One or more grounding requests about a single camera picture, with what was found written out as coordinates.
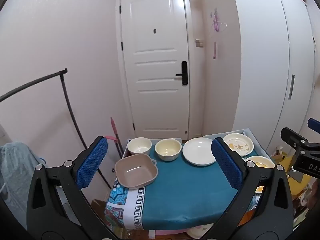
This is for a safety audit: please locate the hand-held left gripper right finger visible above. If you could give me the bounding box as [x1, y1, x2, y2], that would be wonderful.
[204, 137, 294, 240]

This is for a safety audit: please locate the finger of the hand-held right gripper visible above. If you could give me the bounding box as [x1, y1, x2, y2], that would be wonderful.
[280, 127, 310, 153]
[307, 118, 320, 131]

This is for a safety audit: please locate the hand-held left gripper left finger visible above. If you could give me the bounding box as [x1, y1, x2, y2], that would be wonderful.
[26, 135, 118, 240]

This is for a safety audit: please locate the white plate with yellow print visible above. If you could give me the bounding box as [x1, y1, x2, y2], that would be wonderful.
[222, 133, 254, 157]

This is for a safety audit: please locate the plain white plate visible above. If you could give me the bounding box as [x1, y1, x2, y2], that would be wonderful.
[182, 137, 217, 167]

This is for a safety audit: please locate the large white plastic tray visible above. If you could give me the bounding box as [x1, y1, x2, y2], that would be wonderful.
[202, 128, 273, 166]

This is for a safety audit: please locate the white bowl yellow inside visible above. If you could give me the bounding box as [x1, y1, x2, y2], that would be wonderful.
[244, 155, 276, 171]

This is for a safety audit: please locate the pink square bowl with handles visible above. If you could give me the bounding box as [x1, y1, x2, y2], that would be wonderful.
[114, 154, 159, 190]

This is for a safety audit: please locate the brown cardboard box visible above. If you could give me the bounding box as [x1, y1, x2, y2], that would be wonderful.
[90, 199, 111, 216]

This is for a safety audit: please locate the white ceramic bowl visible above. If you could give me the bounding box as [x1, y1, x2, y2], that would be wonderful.
[127, 137, 152, 156]

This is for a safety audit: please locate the teal patterned tablecloth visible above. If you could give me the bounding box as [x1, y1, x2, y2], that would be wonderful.
[104, 140, 258, 231]

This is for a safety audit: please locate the cream ceramic bowl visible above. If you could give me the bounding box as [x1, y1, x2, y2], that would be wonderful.
[154, 138, 182, 162]

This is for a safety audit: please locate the white wardrobe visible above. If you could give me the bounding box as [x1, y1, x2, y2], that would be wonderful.
[229, 0, 320, 153]

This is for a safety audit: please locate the black clothes rack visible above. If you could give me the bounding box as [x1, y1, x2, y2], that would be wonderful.
[0, 68, 113, 191]

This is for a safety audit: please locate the white round dish with pink print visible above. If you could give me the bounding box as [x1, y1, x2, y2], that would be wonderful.
[186, 225, 213, 239]

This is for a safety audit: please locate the grey-blue garment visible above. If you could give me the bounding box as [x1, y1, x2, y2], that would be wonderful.
[0, 142, 47, 206]

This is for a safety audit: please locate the white panelled door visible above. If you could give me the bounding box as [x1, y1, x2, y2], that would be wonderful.
[119, 0, 191, 141]

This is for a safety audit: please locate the grey wardrobe handle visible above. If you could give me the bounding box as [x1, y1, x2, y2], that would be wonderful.
[288, 74, 296, 100]

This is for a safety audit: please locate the black door lock handle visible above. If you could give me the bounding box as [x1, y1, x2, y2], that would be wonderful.
[175, 61, 188, 85]

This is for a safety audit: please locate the pink wall hook decoration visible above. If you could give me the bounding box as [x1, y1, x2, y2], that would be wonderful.
[209, 7, 227, 32]

